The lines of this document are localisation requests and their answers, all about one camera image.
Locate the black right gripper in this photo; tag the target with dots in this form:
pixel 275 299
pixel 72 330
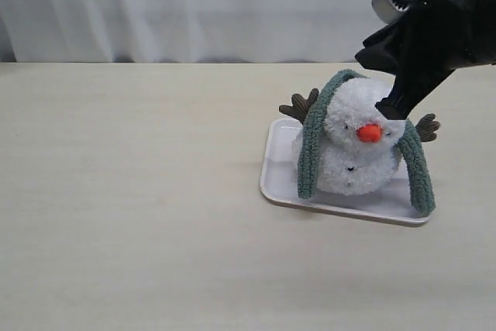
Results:
pixel 446 35

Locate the green fleece scarf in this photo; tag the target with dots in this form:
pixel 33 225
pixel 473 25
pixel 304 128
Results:
pixel 420 176

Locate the white plush snowman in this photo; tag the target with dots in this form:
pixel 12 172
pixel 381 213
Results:
pixel 356 145

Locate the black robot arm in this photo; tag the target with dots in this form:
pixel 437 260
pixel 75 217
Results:
pixel 423 42

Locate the white rectangular plastic tray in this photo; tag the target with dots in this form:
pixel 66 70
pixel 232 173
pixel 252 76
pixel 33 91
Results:
pixel 278 184

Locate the white backdrop curtain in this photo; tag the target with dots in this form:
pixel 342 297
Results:
pixel 184 31

